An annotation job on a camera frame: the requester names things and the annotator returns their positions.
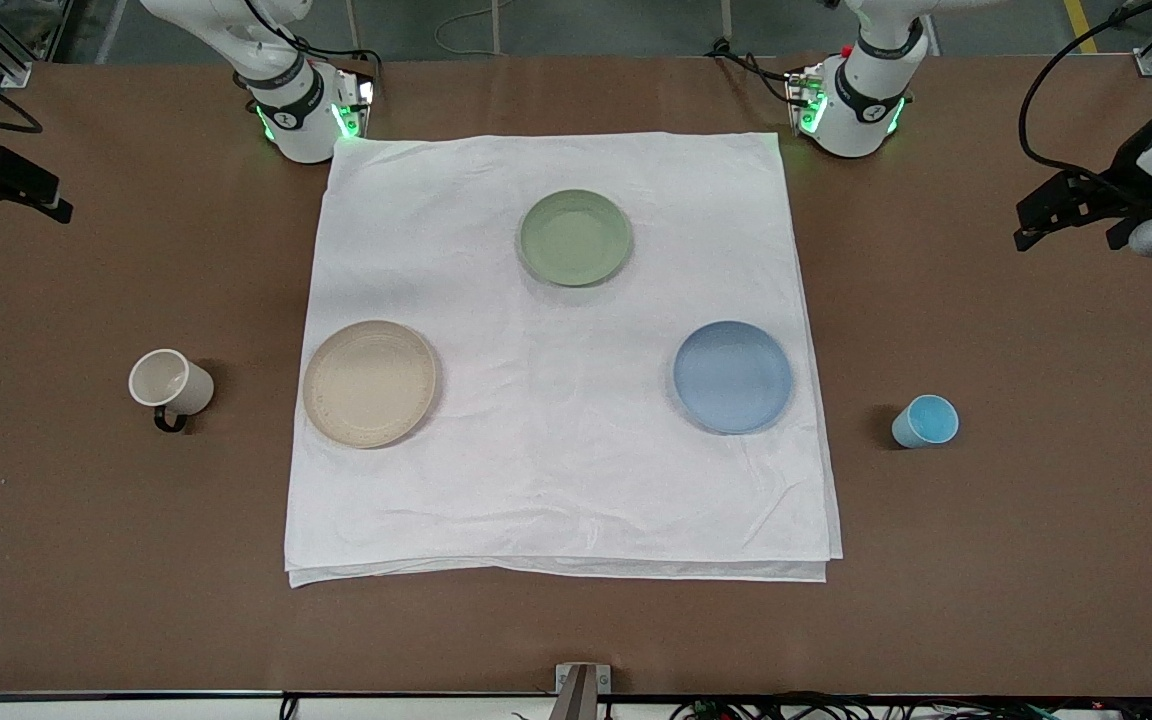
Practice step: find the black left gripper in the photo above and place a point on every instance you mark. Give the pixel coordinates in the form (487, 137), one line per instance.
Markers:
(1123, 176)

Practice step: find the blue cup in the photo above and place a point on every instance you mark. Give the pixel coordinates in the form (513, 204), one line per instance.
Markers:
(926, 421)

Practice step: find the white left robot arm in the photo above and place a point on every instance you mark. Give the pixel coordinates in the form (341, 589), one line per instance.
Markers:
(856, 115)

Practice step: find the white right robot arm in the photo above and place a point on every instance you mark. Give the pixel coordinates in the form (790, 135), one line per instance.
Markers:
(301, 125)

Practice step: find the blue plate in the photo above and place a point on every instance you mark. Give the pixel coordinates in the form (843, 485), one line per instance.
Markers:
(733, 377)

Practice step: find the gray beige plate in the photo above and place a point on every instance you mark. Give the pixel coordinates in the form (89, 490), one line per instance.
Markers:
(369, 384)

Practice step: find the green plate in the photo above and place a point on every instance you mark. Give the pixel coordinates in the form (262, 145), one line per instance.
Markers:
(575, 238)

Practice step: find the white cloth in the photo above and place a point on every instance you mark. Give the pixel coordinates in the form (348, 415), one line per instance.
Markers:
(556, 400)

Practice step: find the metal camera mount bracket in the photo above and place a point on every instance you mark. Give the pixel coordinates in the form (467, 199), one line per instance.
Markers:
(582, 690)

